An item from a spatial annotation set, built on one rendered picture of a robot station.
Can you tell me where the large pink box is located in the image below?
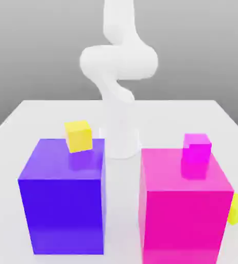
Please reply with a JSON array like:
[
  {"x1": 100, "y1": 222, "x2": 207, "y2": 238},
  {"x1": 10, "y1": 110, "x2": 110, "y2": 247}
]
[{"x1": 138, "y1": 147, "x2": 235, "y2": 264}]

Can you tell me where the large blue box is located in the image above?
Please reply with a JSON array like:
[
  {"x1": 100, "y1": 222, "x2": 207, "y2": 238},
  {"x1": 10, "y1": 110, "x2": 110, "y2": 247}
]
[{"x1": 18, "y1": 138, "x2": 107, "y2": 256}]

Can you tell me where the small magenta cube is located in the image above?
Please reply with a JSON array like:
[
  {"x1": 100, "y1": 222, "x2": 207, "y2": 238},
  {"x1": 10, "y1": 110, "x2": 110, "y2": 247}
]
[{"x1": 182, "y1": 133, "x2": 213, "y2": 174}]

